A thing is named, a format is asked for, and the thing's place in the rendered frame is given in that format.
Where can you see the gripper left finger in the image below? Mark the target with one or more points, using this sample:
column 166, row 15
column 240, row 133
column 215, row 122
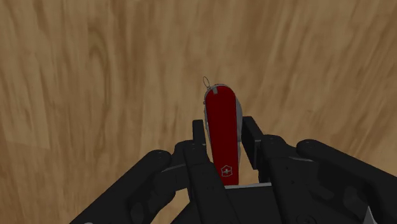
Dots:
column 198, row 173

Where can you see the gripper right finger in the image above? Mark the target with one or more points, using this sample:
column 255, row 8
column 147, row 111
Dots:
column 297, row 180

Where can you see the red pocket knife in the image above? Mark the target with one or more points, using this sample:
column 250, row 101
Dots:
column 221, row 130

